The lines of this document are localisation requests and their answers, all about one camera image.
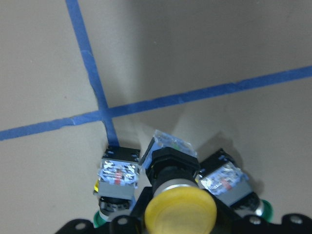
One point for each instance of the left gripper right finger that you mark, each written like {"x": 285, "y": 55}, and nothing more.
{"x": 231, "y": 221}

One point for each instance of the yellow push button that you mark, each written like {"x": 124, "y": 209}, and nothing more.
{"x": 178, "y": 205}

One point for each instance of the green push button inner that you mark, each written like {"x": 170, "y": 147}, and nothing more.
{"x": 117, "y": 180}

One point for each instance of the green push button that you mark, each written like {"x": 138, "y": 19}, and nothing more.
{"x": 117, "y": 180}
{"x": 223, "y": 178}

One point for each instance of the green push button outer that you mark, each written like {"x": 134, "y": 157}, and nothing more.
{"x": 223, "y": 178}

